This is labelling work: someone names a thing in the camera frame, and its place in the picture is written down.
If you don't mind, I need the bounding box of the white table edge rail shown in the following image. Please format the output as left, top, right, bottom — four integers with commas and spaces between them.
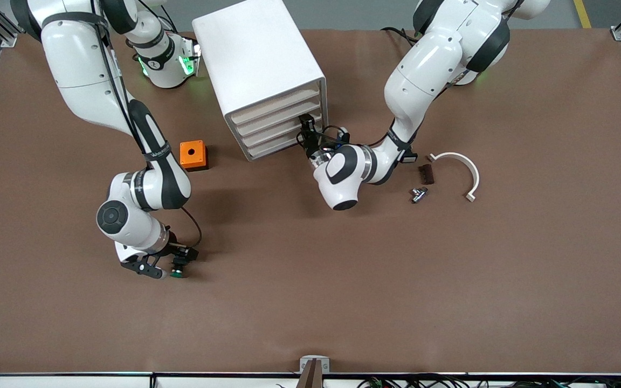
0, 372, 621, 388

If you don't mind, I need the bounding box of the grey table edge bracket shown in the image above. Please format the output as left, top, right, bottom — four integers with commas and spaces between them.
299, 355, 330, 374

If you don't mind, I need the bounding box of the brown post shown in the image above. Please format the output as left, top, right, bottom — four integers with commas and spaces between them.
295, 359, 325, 388

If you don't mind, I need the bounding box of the brown table cover sheet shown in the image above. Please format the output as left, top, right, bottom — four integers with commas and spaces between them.
0, 27, 621, 375

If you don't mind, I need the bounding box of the black arm base cable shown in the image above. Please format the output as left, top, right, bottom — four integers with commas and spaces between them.
381, 26, 422, 46

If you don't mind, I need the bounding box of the black cable bundle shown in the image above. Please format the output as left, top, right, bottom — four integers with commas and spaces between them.
359, 375, 621, 388

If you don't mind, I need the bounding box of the orange box with hole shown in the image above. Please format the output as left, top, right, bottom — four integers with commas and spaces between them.
180, 140, 209, 172

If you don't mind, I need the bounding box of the white curved clip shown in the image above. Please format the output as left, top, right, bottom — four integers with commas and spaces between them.
426, 152, 481, 203

